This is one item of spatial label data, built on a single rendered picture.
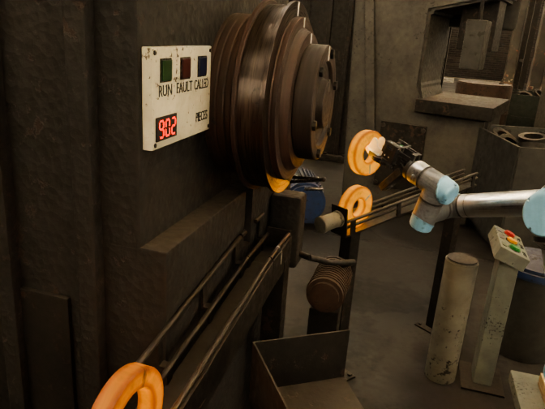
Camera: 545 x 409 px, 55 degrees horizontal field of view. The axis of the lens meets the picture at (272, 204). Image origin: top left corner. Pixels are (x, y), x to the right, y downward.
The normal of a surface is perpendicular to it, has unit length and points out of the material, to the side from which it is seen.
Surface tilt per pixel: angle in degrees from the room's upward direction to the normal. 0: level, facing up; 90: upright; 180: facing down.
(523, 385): 0
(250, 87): 78
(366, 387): 0
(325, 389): 5
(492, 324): 90
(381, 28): 90
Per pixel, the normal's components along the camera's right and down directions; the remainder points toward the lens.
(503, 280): -0.29, 0.29
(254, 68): -0.24, -0.08
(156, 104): 0.95, 0.15
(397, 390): 0.07, -0.95
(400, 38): -0.51, 0.24
